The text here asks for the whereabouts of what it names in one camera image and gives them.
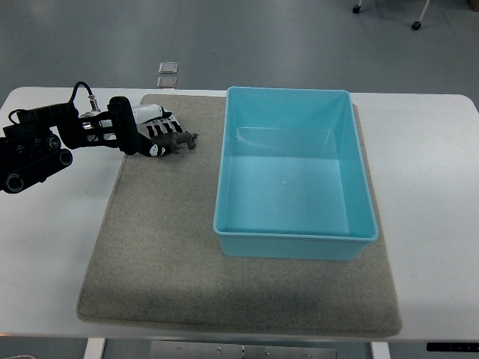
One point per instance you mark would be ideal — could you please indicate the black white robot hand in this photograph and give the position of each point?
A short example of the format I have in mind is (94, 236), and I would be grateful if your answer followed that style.
(134, 126)

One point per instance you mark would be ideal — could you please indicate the brown hippo toy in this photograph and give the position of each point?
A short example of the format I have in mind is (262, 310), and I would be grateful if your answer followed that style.
(170, 142)

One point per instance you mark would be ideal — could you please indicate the blue plastic box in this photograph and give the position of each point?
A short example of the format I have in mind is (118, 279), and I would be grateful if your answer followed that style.
(292, 178)

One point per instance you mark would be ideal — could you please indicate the lower floor outlet cover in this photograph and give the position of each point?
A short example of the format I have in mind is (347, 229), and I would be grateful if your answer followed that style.
(167, 82)

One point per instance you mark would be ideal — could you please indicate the floor outlet cover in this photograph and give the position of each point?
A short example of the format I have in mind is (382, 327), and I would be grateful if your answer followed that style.
(168, 67)
(167, 82)

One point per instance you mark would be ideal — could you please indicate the upper floor outlet cover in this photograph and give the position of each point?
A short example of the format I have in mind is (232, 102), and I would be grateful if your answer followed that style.
(168, 67)

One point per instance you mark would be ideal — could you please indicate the grey felt mat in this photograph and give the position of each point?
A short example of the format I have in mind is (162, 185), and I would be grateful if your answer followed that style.
(158, 263)

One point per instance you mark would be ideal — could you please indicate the left caster wheel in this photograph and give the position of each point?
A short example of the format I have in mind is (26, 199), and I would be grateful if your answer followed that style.
(357, 7)

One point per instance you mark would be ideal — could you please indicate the right caster wheel with leg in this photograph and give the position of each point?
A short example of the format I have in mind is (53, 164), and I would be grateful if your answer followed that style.
(416, 25)

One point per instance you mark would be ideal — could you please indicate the black table control panel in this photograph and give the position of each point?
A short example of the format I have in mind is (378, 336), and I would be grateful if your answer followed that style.
(453, 347)

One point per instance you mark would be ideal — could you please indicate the metal table frame plate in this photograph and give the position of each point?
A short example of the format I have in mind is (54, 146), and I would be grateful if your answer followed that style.
(171, 349)

